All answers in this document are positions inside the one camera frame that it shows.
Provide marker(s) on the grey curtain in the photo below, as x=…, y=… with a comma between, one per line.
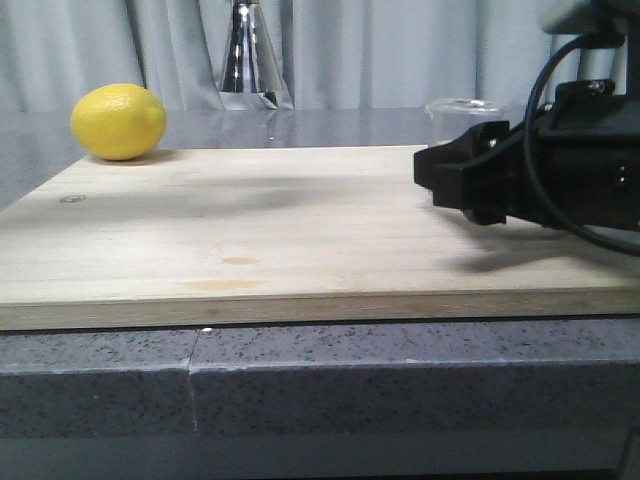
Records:
x=332, y=54

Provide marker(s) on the light wooden cutting board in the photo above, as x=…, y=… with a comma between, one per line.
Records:
x=205, y=237

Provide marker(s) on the clear glass beaker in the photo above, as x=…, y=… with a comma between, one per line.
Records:
x=452, y=117

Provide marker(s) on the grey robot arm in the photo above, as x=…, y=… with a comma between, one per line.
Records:
x=604, y=25

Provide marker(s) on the yellow lemon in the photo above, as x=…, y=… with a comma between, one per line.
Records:
x=119, y=121

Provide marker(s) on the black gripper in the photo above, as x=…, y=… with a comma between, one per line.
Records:
x=583, y=153

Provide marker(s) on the silver metal jigger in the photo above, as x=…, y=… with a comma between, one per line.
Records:
x=249, y=63

